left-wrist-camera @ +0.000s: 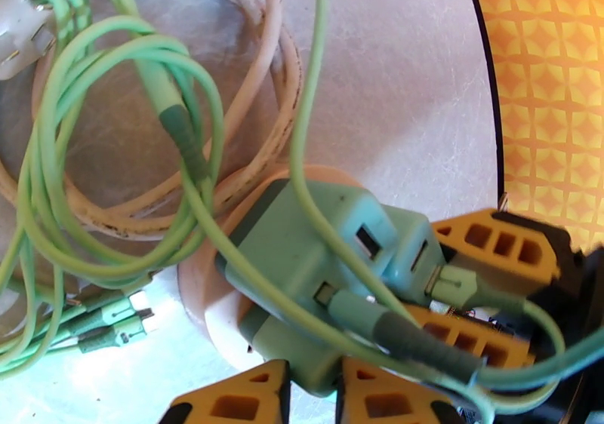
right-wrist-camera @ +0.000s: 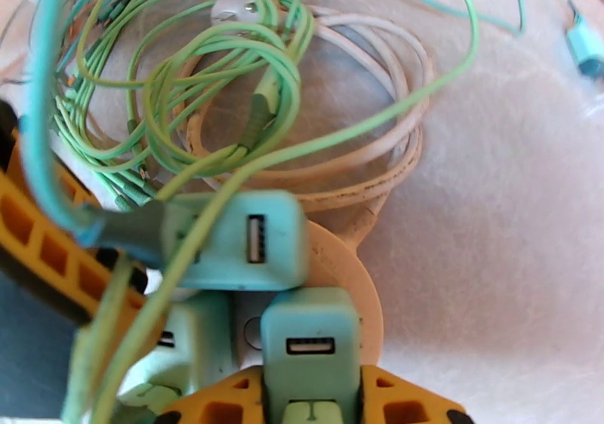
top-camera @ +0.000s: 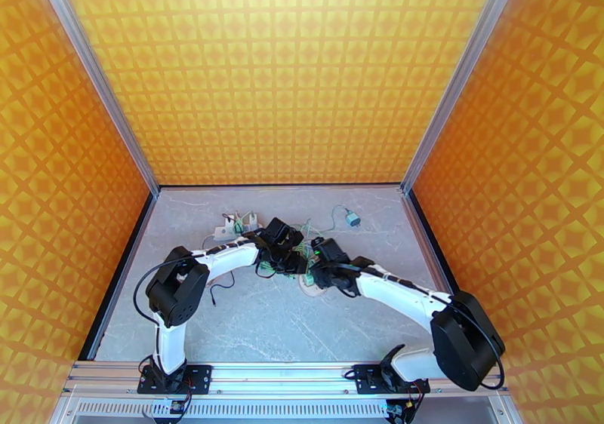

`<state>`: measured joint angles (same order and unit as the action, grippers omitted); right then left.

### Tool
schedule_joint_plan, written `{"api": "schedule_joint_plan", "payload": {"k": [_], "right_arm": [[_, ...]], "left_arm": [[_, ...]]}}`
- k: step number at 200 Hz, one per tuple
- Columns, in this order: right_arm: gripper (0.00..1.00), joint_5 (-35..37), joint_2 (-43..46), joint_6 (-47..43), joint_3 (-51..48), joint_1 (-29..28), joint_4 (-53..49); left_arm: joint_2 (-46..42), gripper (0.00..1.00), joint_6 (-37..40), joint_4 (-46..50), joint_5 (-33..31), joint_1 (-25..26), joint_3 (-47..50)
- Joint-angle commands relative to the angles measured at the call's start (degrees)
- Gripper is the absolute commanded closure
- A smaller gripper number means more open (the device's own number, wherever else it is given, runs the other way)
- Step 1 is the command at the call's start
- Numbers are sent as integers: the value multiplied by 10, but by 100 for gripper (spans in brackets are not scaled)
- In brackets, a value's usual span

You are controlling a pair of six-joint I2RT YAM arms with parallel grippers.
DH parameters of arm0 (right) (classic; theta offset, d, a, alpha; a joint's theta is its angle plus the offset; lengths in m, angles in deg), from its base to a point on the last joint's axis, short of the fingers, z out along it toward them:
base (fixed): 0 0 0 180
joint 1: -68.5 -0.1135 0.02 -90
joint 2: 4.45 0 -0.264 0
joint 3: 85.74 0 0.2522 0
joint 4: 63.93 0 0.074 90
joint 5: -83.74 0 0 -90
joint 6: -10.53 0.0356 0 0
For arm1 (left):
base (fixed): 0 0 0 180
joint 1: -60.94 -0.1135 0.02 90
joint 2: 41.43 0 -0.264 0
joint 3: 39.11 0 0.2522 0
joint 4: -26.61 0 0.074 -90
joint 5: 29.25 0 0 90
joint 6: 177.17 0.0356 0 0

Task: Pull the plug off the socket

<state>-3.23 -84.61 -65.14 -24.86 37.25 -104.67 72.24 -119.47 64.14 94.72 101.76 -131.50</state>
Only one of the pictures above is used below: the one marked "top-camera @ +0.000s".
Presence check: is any black back edge strip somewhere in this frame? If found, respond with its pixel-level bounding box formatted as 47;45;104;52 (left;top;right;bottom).
158;182;403;189

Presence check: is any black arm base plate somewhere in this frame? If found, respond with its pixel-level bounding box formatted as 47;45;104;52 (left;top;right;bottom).
137;364;214;395
353;364;431;395

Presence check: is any aluminium front rail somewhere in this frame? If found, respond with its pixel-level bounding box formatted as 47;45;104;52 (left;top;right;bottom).
61;361;508;396

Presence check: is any table side rail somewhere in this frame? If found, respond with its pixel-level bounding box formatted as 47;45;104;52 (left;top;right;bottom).
402;190;461;296
77;193;159;361

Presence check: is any round beige socket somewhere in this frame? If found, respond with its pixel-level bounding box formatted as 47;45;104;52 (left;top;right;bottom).
299;278;331;297

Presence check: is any perforated metal panel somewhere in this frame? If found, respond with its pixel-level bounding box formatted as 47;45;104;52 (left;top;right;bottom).
70;398;480;420

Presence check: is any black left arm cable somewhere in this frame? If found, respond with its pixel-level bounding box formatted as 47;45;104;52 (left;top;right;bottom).
133;255;195;330

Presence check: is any aluminium frame post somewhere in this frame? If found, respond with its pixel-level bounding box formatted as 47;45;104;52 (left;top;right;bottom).
32;0;161;198
399;0;525;195

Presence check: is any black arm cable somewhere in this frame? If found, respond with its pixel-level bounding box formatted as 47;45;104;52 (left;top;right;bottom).
133;255;195;330
443;295;507;391

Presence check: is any black thin cable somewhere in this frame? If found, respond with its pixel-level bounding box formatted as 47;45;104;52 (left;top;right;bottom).
208;272;237;307

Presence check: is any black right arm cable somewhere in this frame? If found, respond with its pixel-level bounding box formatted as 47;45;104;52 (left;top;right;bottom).
443;295;507;391

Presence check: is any teal charging cable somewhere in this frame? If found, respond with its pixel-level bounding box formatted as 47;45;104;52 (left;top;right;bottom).
325;204;350;235

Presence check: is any white power strip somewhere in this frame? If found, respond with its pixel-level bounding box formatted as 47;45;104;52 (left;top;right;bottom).
213;223;258;242

